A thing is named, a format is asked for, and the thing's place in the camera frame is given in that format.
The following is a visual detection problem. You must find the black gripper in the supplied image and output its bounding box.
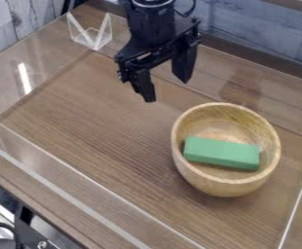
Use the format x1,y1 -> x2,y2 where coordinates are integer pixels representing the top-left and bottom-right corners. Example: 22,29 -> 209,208
115,1 -> 201,103

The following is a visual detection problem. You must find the round wooden bowl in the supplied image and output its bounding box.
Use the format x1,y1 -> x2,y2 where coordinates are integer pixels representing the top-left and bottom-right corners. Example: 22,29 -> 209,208
171,102 -> 281,197

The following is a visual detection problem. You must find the green rectangular stick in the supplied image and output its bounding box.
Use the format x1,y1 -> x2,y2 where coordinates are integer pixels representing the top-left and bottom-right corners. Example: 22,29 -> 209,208
183,136 -> 261,171

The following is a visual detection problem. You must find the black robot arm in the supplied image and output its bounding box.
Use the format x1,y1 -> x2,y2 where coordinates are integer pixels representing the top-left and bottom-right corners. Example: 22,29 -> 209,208
115,0 -> 202,102

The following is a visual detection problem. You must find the clear acrylic corner bracket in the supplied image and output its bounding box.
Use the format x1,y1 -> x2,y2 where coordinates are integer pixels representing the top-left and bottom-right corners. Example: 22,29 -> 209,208
67,13 -> 112,51

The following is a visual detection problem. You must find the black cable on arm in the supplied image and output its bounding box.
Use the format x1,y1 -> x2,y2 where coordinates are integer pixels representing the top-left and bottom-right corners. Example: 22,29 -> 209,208
174,0 -> 198,18

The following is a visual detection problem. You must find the clear acrylic tray wall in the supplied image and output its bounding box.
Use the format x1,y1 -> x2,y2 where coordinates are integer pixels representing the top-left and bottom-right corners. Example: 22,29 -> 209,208
0,123 -> 203,249

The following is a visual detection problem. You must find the black table frame bracket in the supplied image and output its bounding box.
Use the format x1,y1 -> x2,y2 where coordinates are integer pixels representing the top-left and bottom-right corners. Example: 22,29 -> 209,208
15,206 -> 60,249

